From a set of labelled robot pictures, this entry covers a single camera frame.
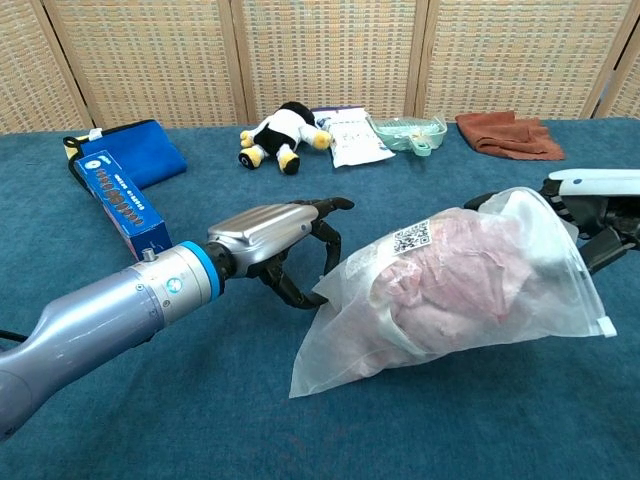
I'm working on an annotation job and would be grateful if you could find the white translucent zip bag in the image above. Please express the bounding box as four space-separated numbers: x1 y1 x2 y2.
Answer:
288 186 618 399

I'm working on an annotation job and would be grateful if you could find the black white plush toy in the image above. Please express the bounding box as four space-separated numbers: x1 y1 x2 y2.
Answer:
238 101 334 176

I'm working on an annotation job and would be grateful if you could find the folded blue cloth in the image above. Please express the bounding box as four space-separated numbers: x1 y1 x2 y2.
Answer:
67 119 189 190

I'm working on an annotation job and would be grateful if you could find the long blue printed box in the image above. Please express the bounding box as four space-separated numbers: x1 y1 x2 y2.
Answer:
73 153 174 262

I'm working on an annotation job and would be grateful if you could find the mint green dustpan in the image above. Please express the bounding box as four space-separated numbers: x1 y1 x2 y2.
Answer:
369 114 449 157

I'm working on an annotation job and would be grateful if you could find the rust brown cloth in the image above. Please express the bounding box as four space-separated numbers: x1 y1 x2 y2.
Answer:
454 110 566 162

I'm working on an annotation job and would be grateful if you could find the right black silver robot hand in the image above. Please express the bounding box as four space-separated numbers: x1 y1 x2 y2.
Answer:
463 168 640 275

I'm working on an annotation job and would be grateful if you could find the woven bamboo folding screen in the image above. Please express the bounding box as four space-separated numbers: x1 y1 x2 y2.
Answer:
0 0 640 135

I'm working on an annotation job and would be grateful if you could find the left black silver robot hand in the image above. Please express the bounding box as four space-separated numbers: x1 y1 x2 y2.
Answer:
206 196 356 310

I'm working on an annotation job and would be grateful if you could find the white snack packet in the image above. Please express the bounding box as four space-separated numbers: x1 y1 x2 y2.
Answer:
310 105 396 169

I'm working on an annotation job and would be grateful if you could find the pink garment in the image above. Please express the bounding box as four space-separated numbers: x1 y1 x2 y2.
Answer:
369 207 536 366

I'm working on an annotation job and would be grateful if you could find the blue carpet table cover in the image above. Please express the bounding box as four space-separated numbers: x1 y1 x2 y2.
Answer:
0 117 640 480

